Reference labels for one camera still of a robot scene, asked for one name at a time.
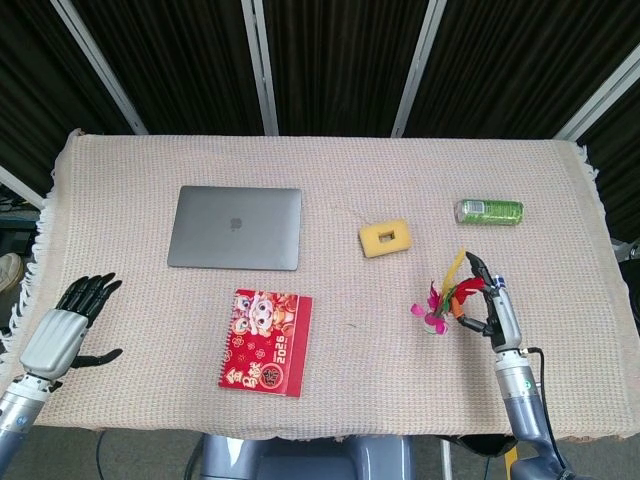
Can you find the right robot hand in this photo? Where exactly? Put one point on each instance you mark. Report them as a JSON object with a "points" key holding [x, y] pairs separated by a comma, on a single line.
{"points": [[502, 320]]}

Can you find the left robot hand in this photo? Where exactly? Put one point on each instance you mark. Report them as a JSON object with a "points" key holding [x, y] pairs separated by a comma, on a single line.
{"points": [[57, 330]]}

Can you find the colourful feather shuttlecock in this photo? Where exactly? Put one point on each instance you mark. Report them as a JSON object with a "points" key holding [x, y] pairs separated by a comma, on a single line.
{"points": [[439, 326]]}

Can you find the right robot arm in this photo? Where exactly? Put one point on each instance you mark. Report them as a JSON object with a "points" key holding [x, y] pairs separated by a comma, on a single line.
{"points": [[520, 400]]}

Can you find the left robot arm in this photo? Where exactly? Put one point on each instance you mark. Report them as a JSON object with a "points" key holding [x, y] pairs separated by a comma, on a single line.
{"points": [[20, 405]]}

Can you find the white sneaker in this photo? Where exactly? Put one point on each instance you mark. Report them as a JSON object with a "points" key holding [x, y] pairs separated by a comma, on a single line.
{"points": [[9, 272]]}

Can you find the green drink can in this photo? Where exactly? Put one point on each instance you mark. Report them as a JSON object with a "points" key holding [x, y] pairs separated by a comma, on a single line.
{"points": [[492, 211]]}

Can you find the yellow sponge with hole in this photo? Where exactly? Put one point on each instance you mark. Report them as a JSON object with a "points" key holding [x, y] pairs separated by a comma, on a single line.
{"points": [[372, 242]]}

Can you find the grey closed laptop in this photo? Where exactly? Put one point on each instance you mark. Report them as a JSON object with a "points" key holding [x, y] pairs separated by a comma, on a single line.
{"points": [[235, 227]]}

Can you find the red 2026 desk calendar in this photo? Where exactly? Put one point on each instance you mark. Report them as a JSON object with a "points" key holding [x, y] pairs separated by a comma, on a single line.
{"points": [[267, 345]]}

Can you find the beige woven tablecloth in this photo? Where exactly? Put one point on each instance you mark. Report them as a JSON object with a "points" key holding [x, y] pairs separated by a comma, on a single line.
{"points": [[350, 165]]}

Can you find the grey-blue robot torso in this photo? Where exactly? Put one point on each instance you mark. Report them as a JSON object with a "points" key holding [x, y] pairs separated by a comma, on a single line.
{"points": [[310, 457]]}

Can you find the white frame post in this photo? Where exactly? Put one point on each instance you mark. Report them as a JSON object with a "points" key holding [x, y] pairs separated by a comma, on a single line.
{"points": [[17, 182], [600, 95], [261, 65], [417, 70], [100, 65]]}

